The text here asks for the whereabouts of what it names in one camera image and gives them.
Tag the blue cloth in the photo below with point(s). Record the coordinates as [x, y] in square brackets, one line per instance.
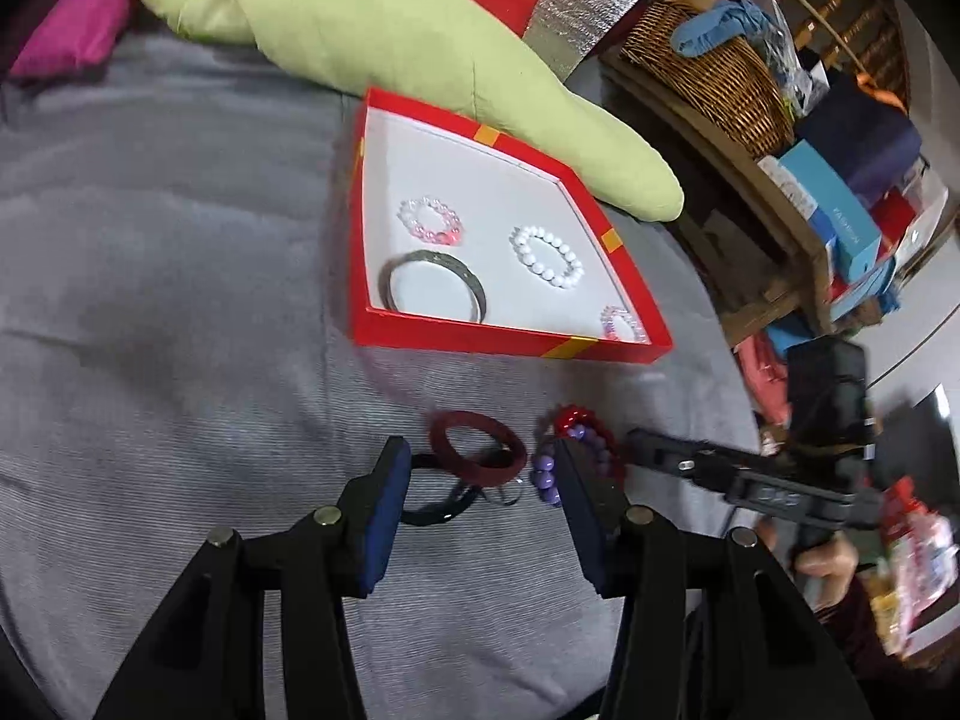
[720, 26]

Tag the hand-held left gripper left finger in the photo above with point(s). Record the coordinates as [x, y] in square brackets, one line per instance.
[382, 514]

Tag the light blue box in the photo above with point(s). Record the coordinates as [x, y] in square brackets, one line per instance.
[840, 217]

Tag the colourful printed packet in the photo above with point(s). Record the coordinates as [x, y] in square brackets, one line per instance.
[922, 555]

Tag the person's right hand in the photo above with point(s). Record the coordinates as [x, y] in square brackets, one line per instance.
[829, 574]

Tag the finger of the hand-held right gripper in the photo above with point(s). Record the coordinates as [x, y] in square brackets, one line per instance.
[682, 461]

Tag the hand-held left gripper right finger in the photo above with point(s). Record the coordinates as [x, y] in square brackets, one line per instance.
[581, 521]

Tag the pile of folded cloths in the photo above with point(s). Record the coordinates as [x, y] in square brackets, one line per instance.
[765, 382]

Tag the grey blanket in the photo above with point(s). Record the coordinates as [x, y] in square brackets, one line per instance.
[165, 277]

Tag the navy blue bag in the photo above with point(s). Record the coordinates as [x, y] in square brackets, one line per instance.
[870, 135]

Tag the magenta pillow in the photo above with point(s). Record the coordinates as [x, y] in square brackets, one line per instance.
[75, 26]

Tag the wicker basket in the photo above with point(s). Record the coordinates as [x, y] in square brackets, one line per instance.
[720, 90]

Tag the light green blanket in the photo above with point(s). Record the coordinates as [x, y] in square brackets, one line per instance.
[390, 37]

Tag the dark red bangle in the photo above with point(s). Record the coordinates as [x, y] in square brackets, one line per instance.
[480, 471]

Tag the red cardboard box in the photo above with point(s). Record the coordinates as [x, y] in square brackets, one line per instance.
[450, 334]

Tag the silver metal bangle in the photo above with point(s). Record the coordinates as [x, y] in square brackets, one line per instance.
[480, 300]

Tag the wooden bench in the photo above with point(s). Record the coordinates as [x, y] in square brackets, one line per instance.
[780, 240]

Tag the silver foil sheet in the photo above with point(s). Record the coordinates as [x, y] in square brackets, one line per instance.
[592, 0]

